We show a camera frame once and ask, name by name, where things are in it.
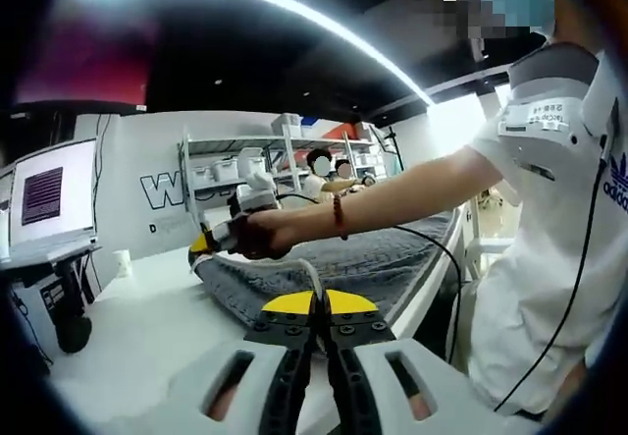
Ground black cable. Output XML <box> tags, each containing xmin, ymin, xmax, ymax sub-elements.
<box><xmin>493</xmin><ymin>133</ymin><xmax>612</xmax><ymax>414</ymax></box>
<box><xmin>274</xmin><ymin>193</ymin><xmax>463</xmax><ymax>362</ymax></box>

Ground red white carton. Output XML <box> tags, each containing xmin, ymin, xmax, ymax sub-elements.
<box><xmin>321</xmin><ymin>123</ymin><xmax>364</xmax><ymax>141</ymax></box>

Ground person's right hand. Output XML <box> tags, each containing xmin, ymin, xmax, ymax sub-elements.
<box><xmin>229</xmin><ymin>209</ymin><xmax>298</xmax><ymax>260</ymax></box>

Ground black rolling stand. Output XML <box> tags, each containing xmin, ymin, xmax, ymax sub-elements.
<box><xmin>9</xmin><ymin>252</ymin><xmax>104</xmax><ymax>355</ymax></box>

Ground metal shelf rack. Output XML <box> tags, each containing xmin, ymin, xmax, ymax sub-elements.
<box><xmin>176</xmin><ymin>125</ymin><xmax>408</xmax><ymax>205</ymax></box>

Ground grey towel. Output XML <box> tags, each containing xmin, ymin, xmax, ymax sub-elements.
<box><xmin>188</xmin><ymin>208</ymin><xmax>455</xmax><ymax>353</ymax></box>

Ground brown bead bracelet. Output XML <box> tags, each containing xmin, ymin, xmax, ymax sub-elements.
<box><xmin>331</xmin><ymin>192</ymin><xmax>350</xmax><ymax>241</ymax></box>

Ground black tripod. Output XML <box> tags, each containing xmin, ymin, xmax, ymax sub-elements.
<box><xmin>385</xmin><ymin>128</ymin><xmax>408</xmax><ymax>176</ymax></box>

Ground stacked white bins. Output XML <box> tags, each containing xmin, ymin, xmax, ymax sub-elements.
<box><xmin>272</xmin><ymin>113</ymin><xmax>301</xmax><ymax>136</ymax></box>

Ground white paper cup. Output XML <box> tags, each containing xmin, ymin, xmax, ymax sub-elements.
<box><xmin>112</xmin><ymin>249</ymin><xmax>133</xmax><ymax>279</ymax></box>

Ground tall white storage box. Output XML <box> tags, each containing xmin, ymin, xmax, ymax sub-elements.
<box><xmin>238</xmin><ymin>147</ymin><xmax>266</xmax><ymax>176</ymax></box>

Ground white chest device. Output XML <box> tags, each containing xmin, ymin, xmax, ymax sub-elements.
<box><xmin>495</xmin><ymin>41</ymin><xmax>622</xmax><ymax>184</ymax></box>

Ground open laptop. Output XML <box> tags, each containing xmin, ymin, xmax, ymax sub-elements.
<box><xmin>0</xmin><ymin>137</ymin><xmax>103</xmax><ymax>272</ymax></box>

